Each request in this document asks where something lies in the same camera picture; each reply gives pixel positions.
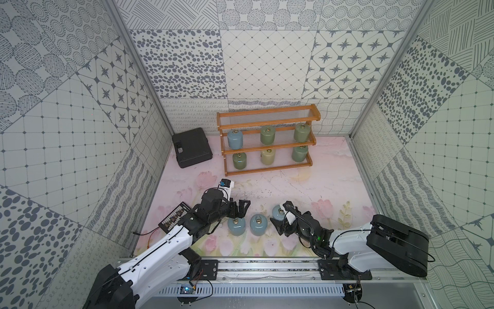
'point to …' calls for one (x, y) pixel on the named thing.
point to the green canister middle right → (301, 132)
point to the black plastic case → (192, 147)
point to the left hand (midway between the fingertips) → (246, 203)
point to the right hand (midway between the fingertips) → (278, 214)
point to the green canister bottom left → (239, 160)
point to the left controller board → (188, 293)
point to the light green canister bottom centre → (267, 156)
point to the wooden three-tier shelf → (260, 140)
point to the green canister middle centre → (267, 134)
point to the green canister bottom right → (299, 153)
